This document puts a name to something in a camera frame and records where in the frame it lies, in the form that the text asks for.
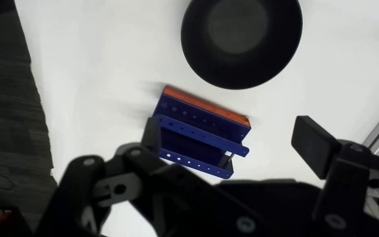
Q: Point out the black round bowl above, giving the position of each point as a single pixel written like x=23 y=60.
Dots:
x=241 y=40

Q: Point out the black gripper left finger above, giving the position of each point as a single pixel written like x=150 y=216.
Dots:
x=85 y=184

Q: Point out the blue tool rack orange base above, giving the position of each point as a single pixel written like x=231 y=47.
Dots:
x=198 y=126

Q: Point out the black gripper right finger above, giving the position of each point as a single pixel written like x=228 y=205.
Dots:
x=316 y=144

